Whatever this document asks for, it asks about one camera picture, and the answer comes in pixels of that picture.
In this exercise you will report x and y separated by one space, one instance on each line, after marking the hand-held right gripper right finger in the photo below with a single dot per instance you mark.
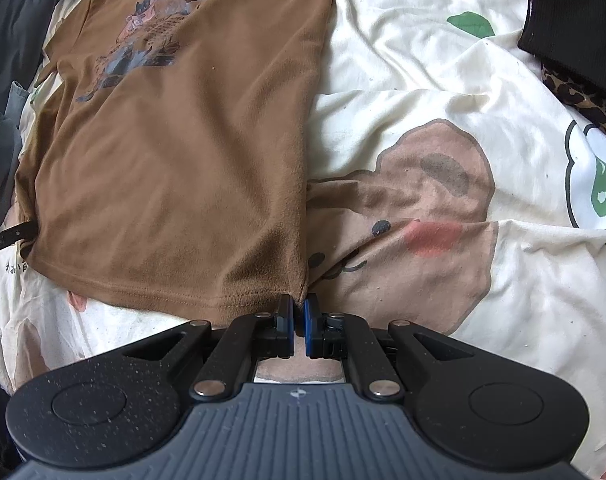
309 330

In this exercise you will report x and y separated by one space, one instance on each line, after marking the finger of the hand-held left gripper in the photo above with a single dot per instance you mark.
8 238

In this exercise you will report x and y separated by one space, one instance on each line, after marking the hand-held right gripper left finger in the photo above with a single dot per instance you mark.
288 322

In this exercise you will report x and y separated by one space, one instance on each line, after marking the brown printed t-shirt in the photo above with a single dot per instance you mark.
183 135

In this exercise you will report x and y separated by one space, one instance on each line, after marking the bear-printed cream bedsheet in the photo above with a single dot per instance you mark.
433 85

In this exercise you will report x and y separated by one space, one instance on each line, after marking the leopard print cloth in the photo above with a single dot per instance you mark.
583 100

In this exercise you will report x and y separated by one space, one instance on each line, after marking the black folded garment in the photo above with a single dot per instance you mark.
573 20

